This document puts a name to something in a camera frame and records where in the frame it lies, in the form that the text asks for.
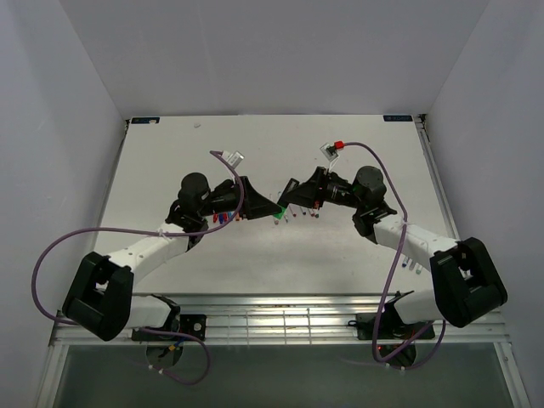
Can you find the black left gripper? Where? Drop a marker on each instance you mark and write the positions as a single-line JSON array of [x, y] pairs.
[[256, 206]]

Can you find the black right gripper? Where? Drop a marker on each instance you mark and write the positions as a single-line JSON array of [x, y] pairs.
[[308, 193]]

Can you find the green highlighter cap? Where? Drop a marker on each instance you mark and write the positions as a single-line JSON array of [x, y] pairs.
[[280, 214]]

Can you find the green black highlighter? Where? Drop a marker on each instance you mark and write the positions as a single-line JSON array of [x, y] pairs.
[[282, 201]]

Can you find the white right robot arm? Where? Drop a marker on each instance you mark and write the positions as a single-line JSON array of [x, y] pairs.
[[466, 283]]

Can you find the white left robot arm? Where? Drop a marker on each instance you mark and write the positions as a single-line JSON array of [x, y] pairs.
[[101, 298]]

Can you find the right blue corner label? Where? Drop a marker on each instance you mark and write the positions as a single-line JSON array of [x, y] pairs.
[[397, 118]]

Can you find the blue corner label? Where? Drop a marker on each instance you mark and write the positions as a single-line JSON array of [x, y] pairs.
[[397, 118], [145, 120]]

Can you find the left blue corner label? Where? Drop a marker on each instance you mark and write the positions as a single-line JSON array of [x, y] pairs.
[[145, 120]]

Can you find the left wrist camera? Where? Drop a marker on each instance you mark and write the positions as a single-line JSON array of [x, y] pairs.
[[234, 159]]

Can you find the aluminium front rail frame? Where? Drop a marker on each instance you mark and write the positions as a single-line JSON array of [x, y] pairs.
[[285, 320]]

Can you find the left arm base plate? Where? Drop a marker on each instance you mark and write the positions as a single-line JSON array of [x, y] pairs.
[[192, 324]]

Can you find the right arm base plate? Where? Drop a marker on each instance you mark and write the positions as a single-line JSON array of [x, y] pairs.
[[364, 323]]

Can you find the aluminium right side rail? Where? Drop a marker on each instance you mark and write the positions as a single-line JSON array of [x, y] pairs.
[[503, 347]]

